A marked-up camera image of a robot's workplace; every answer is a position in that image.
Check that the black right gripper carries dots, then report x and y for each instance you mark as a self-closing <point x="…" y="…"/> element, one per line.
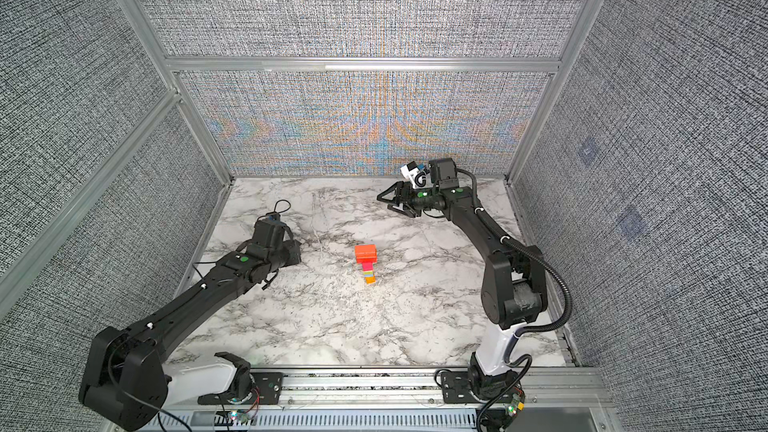
<point x="407" y="210"/>

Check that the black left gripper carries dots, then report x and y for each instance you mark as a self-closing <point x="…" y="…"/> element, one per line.
<point x="295" y="247"/>

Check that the orange-red rectangular wood block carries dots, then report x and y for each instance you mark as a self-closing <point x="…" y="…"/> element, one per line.
<point x="366" y="253"/>

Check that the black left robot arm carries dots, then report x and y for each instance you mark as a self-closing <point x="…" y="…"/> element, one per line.
<point x="124" y="380"/>

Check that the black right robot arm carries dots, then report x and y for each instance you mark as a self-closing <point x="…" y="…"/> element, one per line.
<point x="513" y="290"/>

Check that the aluminium horizontal back bar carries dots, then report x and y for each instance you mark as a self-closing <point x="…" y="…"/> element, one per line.
<point x="326" y="64"/>

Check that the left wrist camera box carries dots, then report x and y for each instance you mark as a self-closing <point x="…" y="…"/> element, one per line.
<point x="269" y="237"/>

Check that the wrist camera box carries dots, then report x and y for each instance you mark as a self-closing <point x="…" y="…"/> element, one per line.
<point x="440" y="173"/>
<point x="269" y="237"/>

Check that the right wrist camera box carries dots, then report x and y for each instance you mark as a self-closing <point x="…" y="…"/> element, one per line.
<point x="440" y="173"/>

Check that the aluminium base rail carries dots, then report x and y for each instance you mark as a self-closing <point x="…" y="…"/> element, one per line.
<point x="394" y="399"/>

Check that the aluminium left wall bar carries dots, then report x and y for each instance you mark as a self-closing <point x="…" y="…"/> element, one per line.
<point x="37" y="255"/>

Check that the aluminium corner post right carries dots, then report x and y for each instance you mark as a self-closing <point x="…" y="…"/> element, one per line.
<point x="576" y="39"/>

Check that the aluminium corner post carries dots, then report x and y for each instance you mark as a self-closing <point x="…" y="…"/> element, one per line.
<point x="576" y="39"/>
<point x="146" y="34"/>

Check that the aluminium corner post left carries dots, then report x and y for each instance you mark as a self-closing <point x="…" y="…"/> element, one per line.
<point x="146" y="34"/>

